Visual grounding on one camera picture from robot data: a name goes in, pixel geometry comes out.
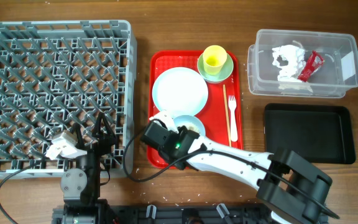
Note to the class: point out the grey dishwasher rack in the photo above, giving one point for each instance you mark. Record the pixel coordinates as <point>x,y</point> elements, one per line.
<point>54,74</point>

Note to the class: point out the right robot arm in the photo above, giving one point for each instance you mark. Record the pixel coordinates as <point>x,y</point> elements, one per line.
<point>292,188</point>

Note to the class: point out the food scraps and rice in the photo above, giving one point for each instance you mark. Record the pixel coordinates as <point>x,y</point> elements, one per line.
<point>192,127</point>

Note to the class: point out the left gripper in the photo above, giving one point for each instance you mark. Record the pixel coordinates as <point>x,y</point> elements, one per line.
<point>107,139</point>

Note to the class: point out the red snack wrapper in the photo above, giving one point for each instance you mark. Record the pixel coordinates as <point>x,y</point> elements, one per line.
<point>314,63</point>

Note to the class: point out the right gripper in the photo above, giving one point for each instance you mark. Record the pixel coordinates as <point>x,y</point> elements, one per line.
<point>163,153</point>

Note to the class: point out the red serving tray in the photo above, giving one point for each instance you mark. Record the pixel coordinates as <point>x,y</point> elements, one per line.
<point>213,115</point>

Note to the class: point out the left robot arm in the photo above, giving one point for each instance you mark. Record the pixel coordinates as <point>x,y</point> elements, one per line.
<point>81,184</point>

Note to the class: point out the small light blue bowl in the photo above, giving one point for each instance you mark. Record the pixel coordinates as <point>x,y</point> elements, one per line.
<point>185,119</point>

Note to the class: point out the green saucer bowl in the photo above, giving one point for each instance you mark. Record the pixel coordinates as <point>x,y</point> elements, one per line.
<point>222,75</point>

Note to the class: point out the black waste tray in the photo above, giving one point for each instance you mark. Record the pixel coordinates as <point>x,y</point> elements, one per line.
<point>318,133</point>

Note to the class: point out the yellow plastic cup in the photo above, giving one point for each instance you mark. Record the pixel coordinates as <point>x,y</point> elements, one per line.
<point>214,57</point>

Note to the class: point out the clear plastic bin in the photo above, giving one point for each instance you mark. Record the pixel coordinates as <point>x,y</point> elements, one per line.
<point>338,74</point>

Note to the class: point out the large light blue plate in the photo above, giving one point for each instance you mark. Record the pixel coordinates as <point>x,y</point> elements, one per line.
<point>180,91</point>

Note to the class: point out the white plastic fork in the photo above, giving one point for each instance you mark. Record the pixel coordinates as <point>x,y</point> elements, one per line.
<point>233,125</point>

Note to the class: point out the white napkin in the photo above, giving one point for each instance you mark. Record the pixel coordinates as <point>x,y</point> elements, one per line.
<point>290,59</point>

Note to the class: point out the wooden chopstick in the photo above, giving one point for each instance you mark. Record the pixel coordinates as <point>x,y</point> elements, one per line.
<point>227,116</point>

